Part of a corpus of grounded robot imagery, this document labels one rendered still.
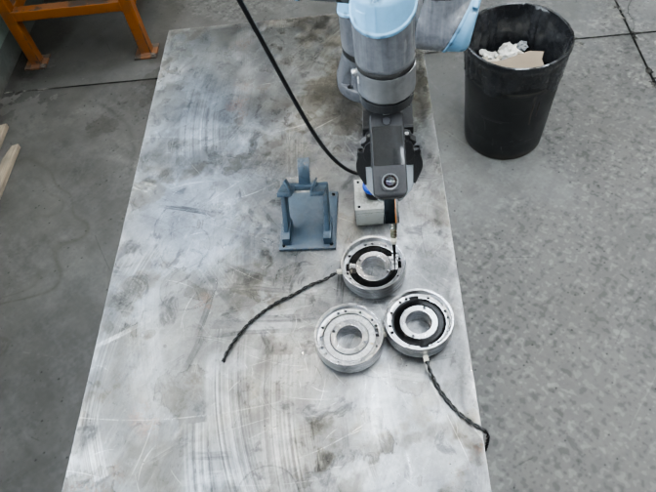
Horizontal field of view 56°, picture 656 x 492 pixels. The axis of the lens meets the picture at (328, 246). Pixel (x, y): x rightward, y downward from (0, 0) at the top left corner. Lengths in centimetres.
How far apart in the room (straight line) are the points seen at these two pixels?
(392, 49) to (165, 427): 62
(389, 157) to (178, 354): 47
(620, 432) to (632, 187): 86
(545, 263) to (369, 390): 120
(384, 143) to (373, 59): 12
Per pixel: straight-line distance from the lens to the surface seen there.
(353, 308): 97
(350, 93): 131
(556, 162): 233
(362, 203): 107
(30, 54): 319
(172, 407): 100
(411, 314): 97
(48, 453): 201
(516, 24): 229
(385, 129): 83
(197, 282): 109
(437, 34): 120
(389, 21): 73
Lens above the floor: 167
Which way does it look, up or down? 54 degrees down
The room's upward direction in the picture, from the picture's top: 11 degrees counter-clockwise
